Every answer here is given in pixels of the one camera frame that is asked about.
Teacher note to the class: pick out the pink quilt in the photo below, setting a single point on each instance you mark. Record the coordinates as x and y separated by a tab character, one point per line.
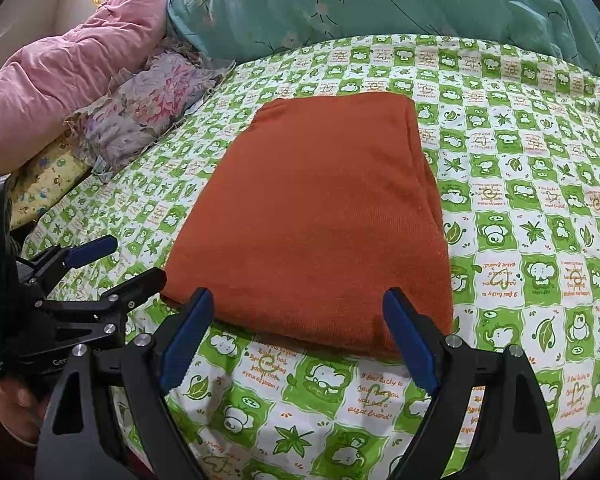
55	70

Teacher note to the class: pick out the orange knit garment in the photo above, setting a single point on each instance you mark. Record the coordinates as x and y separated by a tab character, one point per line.
320	210

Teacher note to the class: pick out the person's left hand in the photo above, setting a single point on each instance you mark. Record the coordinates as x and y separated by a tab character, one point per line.
15	410

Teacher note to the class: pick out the green checkered bed sheet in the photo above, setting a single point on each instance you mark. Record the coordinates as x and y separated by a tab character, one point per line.
520	200

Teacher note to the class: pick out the yellow printed pillow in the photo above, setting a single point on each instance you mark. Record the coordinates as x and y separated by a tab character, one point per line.
45	180

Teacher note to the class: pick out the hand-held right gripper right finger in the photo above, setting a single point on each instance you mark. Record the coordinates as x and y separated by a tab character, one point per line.
412	340

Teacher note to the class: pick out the teal floral quilt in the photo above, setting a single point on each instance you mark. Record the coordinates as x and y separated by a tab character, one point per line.
380	0

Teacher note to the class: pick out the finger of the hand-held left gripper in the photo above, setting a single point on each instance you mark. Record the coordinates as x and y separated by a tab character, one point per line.
87	252
140	285

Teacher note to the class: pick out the pink grey floral pillow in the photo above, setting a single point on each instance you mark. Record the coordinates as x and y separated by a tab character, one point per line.
145	100

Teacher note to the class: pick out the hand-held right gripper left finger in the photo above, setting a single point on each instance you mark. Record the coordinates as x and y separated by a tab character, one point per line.
187	340

